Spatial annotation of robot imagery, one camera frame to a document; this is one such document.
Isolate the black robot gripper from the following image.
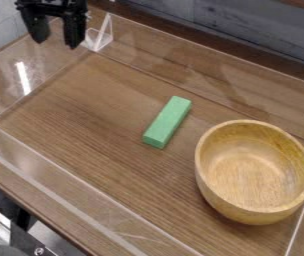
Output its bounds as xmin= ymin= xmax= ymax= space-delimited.
xmin=14 ymin=0 xmax=87 ymax=49

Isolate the green rectangular block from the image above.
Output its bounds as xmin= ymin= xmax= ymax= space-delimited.
xmin=142 ymin=96 xmax=192 ymax=149

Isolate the brown wooden bowl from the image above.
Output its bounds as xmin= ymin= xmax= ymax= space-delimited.
xmin=194 ymin=120 xmax=304 ymax=225

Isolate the clear acrylic corner bracket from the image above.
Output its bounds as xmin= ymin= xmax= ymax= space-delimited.
xmin=82 ymin=13 xmax=113 ymax=52

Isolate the black metal table bracket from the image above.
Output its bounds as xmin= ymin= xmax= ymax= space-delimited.
xmin=9 ymin=222 xmax=63 ymax=256

